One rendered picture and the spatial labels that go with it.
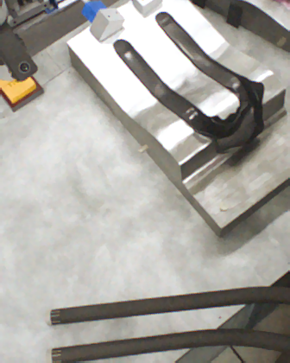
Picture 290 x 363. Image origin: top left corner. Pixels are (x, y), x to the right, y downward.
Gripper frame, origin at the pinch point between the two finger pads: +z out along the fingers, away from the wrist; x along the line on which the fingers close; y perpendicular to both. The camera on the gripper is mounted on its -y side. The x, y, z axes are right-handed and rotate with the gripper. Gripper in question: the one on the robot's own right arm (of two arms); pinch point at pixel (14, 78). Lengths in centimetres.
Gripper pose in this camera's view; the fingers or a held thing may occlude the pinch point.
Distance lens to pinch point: 161.3
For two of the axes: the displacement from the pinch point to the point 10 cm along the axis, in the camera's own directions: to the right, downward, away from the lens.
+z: 0.3, 3.9, 9.2
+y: -6.1, -7.2, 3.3
